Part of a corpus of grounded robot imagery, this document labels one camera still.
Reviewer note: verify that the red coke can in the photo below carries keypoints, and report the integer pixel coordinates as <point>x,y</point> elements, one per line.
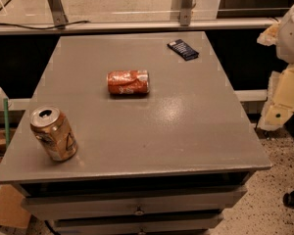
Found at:
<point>128,82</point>

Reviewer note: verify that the metal window bracket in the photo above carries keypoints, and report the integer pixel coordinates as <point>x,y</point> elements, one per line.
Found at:
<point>185,12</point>
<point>58,14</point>

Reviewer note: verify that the grey drawer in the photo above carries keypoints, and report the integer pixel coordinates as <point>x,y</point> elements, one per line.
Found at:
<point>144,224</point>
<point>183,200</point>

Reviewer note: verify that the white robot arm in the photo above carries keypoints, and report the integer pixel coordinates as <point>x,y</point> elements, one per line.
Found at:
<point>285,39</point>

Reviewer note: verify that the lower grey drawer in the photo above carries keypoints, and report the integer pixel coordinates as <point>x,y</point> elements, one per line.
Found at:
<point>144,224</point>

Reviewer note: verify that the left metal window bracket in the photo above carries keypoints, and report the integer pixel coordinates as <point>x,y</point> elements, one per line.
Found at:
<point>58,14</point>

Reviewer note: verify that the right metal window bracket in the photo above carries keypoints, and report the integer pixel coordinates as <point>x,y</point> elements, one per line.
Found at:
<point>185,12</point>

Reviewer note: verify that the black chair caster wheel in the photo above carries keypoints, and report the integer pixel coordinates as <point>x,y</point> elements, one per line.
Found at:
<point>288,200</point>

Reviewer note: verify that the upper grey drawer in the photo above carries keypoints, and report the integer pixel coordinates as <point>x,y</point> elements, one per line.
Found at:
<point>183,200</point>

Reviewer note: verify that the brown cardboard box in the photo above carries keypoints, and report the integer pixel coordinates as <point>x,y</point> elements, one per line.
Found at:
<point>11,212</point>

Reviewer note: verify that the green vertical rod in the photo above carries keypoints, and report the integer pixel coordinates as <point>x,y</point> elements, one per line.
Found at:
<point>6,120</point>

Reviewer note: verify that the gold upright soda can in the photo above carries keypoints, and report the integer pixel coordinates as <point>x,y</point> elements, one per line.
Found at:
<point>52,129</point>

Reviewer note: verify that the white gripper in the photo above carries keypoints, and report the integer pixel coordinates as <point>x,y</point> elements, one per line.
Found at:
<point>293,36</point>

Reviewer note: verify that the grey drawer cabinet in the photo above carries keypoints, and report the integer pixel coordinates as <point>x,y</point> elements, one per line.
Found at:
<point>190,131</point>

